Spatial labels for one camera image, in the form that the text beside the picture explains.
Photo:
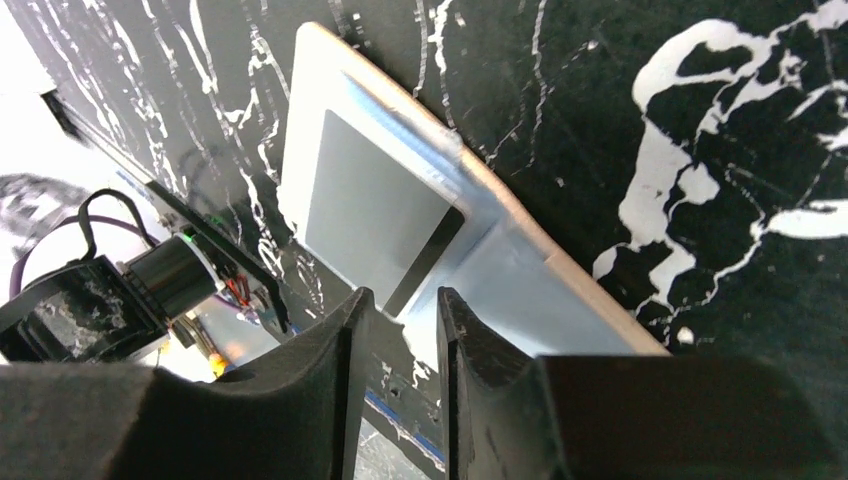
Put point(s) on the black servo motor base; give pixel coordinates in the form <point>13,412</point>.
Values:
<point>94,310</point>

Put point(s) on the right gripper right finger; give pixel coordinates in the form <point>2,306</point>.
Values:
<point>507,415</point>

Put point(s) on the grey card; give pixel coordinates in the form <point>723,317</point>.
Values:
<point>373,221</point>

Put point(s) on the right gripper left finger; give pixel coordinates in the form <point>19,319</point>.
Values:
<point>293,413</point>

